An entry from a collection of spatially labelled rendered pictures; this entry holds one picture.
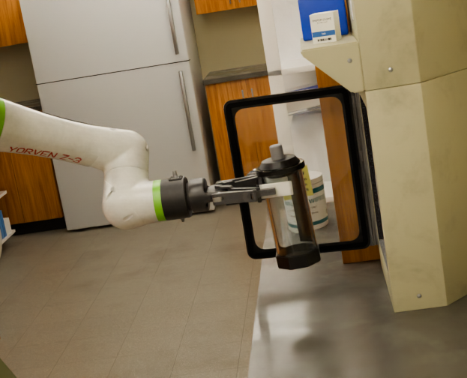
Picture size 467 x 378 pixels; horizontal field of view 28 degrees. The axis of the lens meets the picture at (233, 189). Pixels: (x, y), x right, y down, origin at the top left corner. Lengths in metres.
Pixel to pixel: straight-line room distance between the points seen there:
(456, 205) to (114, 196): 0.73
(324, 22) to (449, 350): 0.70
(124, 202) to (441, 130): 0.69
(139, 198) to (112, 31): 4.89
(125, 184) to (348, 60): 0.56
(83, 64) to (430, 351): 5.40
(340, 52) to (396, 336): 0.57
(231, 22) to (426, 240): 5.62
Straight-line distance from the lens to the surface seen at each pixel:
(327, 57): 1.88
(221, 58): 7.49
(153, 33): 6.85
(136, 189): 2.06
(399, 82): 1.90
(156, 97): 6.89
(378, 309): 2.04
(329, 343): 1.90
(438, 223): 1.97
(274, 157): 2.04
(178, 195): 2.04
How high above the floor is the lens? 1.67
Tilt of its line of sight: 13 degrees down
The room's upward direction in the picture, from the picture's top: 9 degrees counter-clockwise
